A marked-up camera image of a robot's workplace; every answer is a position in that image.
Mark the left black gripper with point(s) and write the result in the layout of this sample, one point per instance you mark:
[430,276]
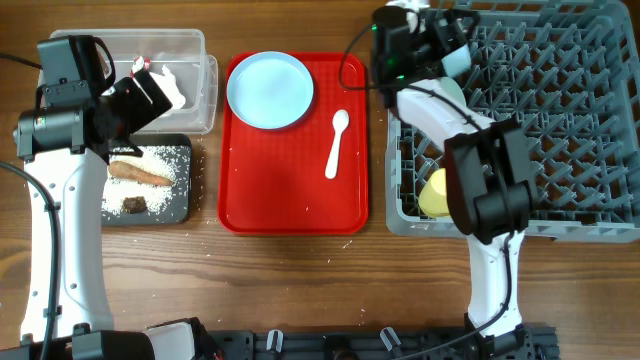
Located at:
[142,110]

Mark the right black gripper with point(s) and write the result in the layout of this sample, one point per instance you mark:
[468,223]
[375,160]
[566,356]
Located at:
[440,38]

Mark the small light blue bowl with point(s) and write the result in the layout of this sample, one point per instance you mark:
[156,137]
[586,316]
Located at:
[457,62]

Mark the red snack wrapper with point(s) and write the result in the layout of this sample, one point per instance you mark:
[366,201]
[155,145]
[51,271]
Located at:
[140,63]

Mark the white napkin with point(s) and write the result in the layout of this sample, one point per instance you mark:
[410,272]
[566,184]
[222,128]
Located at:
[167,82]

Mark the brown carrot-like food piece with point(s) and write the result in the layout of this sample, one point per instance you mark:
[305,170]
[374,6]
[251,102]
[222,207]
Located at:
[126,171]

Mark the green bowl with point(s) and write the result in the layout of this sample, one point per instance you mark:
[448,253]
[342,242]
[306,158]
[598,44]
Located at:
[453,90]

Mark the white rice pile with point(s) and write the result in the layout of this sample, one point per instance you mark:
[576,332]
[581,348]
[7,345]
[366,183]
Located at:
[165,204]

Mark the brown food scrap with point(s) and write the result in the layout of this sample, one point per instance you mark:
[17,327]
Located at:
[133,205]

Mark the large light blue plate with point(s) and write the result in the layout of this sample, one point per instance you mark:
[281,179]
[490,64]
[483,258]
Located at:
[270,90]

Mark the white plastic spoon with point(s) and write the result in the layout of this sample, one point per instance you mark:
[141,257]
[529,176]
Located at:
[340,122]

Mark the yellow plastic cup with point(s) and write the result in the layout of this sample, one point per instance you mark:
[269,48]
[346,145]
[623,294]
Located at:
[432,199]

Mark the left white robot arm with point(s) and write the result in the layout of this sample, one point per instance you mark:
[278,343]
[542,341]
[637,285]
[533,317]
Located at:
[82,109]

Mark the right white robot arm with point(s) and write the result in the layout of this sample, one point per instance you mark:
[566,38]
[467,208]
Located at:
[490,189]

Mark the grey dishwasher rack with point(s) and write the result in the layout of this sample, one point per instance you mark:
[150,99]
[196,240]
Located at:
[568,71]

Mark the clear plastic bin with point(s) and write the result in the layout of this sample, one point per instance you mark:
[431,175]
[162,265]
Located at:
[183,53]

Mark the black tray bin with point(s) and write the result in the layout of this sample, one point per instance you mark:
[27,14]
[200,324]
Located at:
[155,139]

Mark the red serving tray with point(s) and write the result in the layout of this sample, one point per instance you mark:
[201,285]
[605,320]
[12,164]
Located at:
[272,182]

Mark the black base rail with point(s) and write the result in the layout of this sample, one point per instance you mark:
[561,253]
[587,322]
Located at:
[526,343]

